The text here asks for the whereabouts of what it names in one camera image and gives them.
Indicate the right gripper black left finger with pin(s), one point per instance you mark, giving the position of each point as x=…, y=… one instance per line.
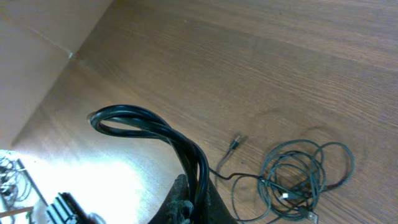
x=176, y=206

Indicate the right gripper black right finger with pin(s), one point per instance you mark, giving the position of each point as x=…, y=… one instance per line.
x=215, y=211

